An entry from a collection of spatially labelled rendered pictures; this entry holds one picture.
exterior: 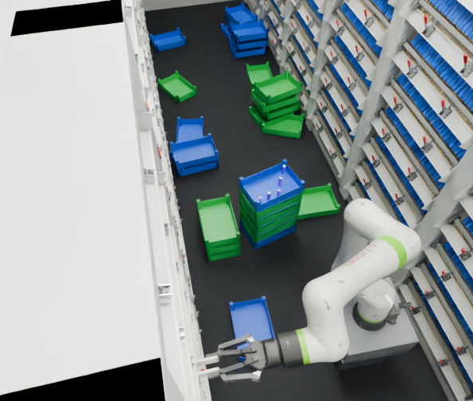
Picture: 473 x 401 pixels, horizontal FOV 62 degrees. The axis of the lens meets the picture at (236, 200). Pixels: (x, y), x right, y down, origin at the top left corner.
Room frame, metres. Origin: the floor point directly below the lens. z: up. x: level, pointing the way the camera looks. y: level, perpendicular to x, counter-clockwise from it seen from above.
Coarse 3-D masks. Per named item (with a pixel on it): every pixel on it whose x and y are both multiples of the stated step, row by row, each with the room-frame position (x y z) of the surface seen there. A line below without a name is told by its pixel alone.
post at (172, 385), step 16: (112, 368) 0.10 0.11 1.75; (128, 368) 0.10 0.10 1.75; (144, 368) 0.10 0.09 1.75; (48, 384) 0.09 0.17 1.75; (112, 384) 0.08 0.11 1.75; (16, 400) 0.07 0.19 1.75; (64, 400) 0.07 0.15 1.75; (96, 400) 0.07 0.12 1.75; (160, 400) 0.07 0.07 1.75; (176, 400) 0.09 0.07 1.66
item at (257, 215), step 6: (240, 192) 1.41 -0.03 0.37; (294, 198) 1.35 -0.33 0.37; (300, 198) 1.38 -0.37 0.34; (246, 204) 1.34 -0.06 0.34; (276, 204) 1.35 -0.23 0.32; (282, 204) 1.32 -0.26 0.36; (288, 204) 1.34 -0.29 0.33; (252, 210) 1.28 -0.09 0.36; (264, 210) 1.31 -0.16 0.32; (270, 210) 1.28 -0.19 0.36; (276, 210) 1.30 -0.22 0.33; (258, 216) 1.25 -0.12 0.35; (264, 216) 1.26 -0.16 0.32
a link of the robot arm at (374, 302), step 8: (368, 288) 0.69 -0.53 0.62; (376, 288) 0.69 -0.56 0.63; (384, 288) 0.68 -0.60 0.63; (392, 288) 0.69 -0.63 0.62; (360, 296) 0.67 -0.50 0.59; (368, 296) 0.66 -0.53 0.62; (376, 296) 0.65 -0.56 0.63; (384, 296) 0.65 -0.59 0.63; (392, 296) 0.65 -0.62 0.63; (360, 304) 0.66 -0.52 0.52; (368, 304) 0.63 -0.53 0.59; (376, 304) 0.62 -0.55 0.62; (384, 304) 0.62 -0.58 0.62; (392, 304) 0.63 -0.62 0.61; (360, 312) 0.65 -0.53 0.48; (368, 312) 0.62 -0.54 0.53; (376, 312) 0.61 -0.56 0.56; (384, 312) 0.61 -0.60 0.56; (368, 320) 0.61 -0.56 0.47; (376, 320) 0.61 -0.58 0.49
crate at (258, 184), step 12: (276, 168) 1.53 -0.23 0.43; (288, 168) 1.52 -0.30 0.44; (240, 180) 1.41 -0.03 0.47; (252, 180) 1.45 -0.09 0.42; (264, 180) 1.46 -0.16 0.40; (276, 180) 1.46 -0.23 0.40; (288, 180) 1.46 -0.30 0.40; (252, 192) 1.38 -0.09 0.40; (264, 192) 1.38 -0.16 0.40; (276, 192) 1.37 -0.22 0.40; (288, 192) 1.33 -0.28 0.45; (300, 192) 1.37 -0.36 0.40; (252, 204) 1.28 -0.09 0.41; (264, 204) 1.26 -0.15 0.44
